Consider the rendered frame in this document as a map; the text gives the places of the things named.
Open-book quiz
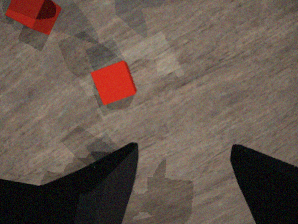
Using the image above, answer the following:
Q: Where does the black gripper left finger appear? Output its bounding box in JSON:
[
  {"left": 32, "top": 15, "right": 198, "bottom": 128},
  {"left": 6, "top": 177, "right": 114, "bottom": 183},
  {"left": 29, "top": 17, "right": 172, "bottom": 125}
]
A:
[{"left": 0, "top": 143, "right": 138, "bottom": 224}]

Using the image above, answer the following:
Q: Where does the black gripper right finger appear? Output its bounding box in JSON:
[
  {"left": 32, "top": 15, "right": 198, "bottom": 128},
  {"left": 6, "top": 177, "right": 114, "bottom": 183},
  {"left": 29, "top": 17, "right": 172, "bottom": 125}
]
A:
[{"left": 230, "top": 144, "right": 298, "bottom": 224}]

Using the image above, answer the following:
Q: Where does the red cube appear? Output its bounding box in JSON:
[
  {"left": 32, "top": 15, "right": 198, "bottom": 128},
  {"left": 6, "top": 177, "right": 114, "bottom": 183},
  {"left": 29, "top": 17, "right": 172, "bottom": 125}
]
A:
[
  {"left": 90, "top": 60, "right": 137, "bottom": 105},
  {"left": 5, "top": 0, "right": 61, "bottom": 35}
]

